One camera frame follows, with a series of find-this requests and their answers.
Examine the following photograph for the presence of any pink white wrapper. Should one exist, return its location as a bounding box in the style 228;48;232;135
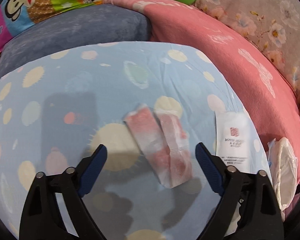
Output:
124;104;192;189

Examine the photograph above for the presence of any bin with white liner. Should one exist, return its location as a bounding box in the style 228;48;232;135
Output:
268;137;298;211

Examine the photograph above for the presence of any white paper tag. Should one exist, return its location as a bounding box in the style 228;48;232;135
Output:
216;112;250;172

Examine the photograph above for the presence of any pink blanket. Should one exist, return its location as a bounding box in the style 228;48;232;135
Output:
103;0;300;178

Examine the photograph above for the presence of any grey floral pillow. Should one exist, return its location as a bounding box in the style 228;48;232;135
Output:
194;0;300;93

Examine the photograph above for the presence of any blue grey velvet cushion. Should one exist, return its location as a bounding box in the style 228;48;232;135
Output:
0;4;152;79

